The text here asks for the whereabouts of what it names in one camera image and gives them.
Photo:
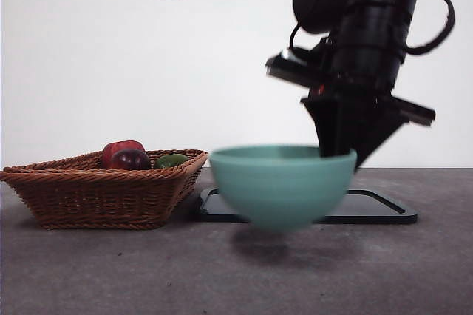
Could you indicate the dark purple plum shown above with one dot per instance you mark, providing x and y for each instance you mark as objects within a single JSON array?
[{"x": 131, "y": 160}]

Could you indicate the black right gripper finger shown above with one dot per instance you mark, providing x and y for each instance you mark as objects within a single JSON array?
[
  {"x": 329, "y": 126},
  {"x": 373, "y": 126}
]

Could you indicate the brown wicker basket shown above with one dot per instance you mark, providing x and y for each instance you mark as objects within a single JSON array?
[{"x": 96, "y": 200}]

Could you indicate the red apple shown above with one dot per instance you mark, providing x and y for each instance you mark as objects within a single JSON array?
[{"x": 118, "y": 146}]

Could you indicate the dark rectangular tray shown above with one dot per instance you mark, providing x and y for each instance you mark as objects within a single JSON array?
[{"x": 377, "y": 209}]

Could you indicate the green avocado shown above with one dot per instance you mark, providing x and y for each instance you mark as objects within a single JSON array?
[{"x": 170, "y": 160}]

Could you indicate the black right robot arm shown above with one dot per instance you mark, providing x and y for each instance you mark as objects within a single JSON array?
[{"x": 377, "y": 15}]

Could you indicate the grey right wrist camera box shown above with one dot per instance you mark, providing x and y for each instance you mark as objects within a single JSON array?
[{"x": 295, "y": 57}]

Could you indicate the teal bowl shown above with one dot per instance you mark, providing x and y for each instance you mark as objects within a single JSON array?
[{"x": 281, "y": 189}]

